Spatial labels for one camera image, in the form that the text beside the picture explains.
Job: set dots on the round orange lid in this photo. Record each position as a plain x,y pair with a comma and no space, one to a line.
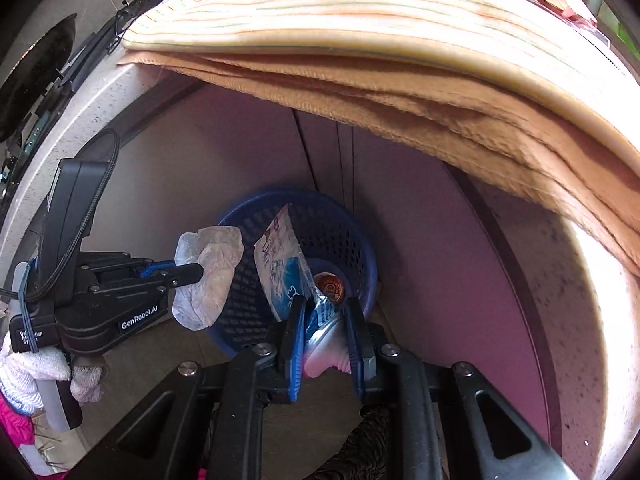
330,287

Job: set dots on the blue plastic mesh basket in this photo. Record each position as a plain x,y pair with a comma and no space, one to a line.
330,230

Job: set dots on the white blue plastic wrapper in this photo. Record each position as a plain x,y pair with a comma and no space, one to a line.
280,270

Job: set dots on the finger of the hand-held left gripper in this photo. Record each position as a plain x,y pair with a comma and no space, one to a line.
150,269
180,276

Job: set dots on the pink garment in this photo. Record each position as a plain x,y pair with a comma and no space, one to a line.
203,475

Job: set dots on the tan folded blanket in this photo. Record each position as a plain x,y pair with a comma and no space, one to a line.
400,105

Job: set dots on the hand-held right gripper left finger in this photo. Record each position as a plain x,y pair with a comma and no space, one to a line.
295,345

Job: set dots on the black flat device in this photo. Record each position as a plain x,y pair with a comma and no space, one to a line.
31,135

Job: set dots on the person's left hand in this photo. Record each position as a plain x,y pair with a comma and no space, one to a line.
30,375

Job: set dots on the person's left forearm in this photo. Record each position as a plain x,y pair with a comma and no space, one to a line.
12,425

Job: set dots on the white tissue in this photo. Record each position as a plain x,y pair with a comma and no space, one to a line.
210,280

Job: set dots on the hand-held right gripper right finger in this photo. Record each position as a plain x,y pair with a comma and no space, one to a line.
354,345

